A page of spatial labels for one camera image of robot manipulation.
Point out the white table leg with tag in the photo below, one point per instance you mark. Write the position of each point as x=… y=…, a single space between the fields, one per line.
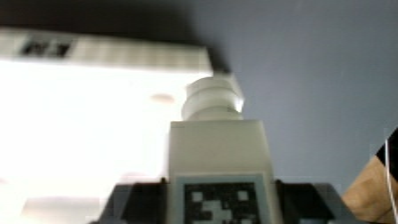
x=220 y=178

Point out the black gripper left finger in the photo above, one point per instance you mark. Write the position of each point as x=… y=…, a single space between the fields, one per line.
x=136 y=204

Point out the white square tabletop panel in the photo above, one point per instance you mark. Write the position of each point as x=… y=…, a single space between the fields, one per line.
x=90 y=95

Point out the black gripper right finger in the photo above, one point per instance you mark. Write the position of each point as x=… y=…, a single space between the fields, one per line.
x=310 y=204

